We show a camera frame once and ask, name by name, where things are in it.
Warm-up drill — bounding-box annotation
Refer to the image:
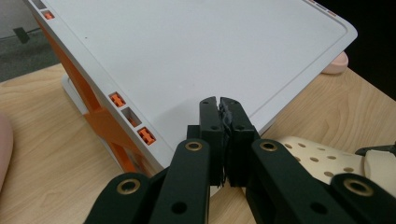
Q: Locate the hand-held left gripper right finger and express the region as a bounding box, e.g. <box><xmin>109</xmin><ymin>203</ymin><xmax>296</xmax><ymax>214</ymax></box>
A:
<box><xmin>219</xmin><ymin>96</ymin><xmax>262</xmax><ymax>188</ymax></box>

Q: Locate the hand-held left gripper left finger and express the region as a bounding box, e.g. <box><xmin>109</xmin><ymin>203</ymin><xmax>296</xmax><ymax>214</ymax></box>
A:
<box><xmin>186</xmin><ymin>95</ymin><xmax>227</xmax><ymax>188</ymax></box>

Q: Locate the cream perforated clog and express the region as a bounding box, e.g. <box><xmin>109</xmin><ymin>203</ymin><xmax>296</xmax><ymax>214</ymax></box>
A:
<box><xmin>275</xmin><ymin>135</ymin><xmax>396</xmax><ymax>199</ymax></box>

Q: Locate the pink slide slipper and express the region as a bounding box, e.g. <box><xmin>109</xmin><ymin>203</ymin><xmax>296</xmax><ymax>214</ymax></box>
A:
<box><xmin>320</xmin><ymin>50</ymin><xmax>349</xmax><ymax>76</ymax></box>

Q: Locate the white orange two-tier shoe rack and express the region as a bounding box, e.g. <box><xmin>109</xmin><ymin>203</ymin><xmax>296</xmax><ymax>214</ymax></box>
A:
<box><xmin>22</xmin><ymin>0</ymin><xmax>359</xmax><ymax>179</ymax></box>

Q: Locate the black floor tape strip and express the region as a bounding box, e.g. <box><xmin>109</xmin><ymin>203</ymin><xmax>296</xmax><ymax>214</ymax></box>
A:
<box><xmin>12</xmin><ymin>26</ymin><xmax>31</xmax><ymax>45</ymax></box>

